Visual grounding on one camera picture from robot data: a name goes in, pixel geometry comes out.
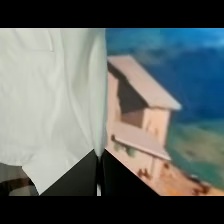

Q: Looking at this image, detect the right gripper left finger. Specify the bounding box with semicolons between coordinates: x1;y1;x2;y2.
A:
41;148;101;197

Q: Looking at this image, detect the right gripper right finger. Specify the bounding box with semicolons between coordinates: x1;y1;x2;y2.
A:
100;148;160;197

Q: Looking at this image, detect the white shirt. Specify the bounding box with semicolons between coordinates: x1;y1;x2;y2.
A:
0;27;108;196

